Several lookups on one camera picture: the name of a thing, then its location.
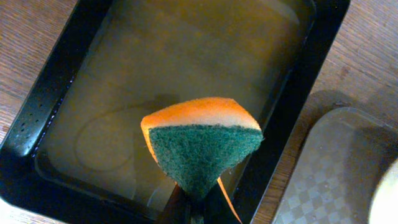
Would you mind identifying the green orange sponge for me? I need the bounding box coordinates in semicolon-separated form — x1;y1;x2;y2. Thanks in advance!
141;97;264;223

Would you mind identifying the cream plate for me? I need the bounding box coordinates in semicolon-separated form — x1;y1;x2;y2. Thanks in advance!
368;160;398;224

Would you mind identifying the brown serving tray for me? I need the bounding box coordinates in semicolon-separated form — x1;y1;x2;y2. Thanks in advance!
273;107;397;224

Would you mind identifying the black water basin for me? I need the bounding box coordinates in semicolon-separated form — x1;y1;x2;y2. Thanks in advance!
1;1;349;223

